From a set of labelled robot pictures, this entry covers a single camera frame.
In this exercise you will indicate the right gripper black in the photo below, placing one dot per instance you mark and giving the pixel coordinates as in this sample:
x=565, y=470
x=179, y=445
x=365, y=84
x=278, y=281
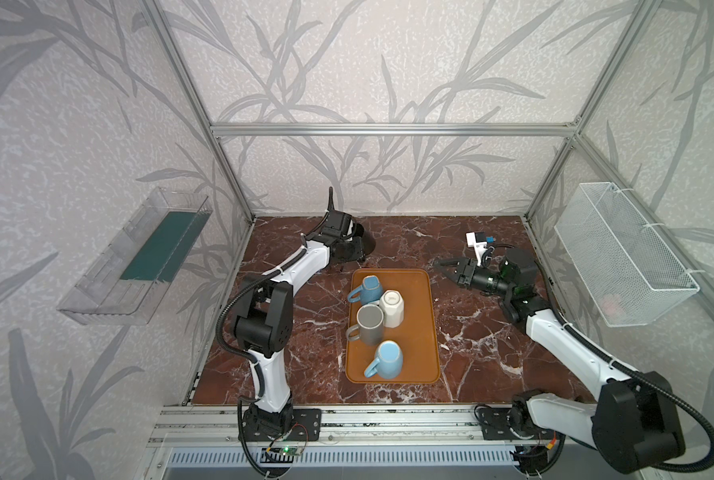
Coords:
x=469, y=275

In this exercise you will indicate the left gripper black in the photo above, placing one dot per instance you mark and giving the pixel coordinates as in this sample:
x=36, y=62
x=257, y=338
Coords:
x=335, y=222

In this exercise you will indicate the small blue mug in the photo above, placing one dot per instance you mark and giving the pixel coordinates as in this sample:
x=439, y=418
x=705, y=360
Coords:
x=368, y=291

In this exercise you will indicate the black mug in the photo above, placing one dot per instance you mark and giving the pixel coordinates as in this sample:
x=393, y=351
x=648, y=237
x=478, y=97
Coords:
x=366, y=240

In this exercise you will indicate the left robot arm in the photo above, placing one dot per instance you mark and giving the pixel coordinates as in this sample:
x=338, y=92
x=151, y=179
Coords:
x=256, y=324

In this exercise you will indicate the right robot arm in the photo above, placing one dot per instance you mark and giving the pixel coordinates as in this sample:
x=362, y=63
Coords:
x=633, y=421

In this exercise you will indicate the white faceted mug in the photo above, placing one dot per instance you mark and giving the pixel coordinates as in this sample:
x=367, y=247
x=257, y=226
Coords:
x=393, y=307

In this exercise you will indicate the grey mug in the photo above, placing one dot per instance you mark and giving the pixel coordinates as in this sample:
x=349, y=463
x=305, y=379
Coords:
x=369, y=325

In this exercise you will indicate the large light blue mug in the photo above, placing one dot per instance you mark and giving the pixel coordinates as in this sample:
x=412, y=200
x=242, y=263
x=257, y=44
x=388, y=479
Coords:
x=387, y=362

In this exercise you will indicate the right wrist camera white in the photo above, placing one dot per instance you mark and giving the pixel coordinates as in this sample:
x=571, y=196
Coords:
x=483, y=246

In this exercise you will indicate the white wire mesh basket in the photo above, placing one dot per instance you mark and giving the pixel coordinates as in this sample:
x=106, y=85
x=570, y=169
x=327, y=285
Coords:
x=631, y=274

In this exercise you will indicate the clear plastic wall bin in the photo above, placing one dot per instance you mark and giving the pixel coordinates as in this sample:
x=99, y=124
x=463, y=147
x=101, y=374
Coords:
x=125, y=285

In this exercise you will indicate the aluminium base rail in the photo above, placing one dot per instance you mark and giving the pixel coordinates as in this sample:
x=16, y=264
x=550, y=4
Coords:
x=340, y=425

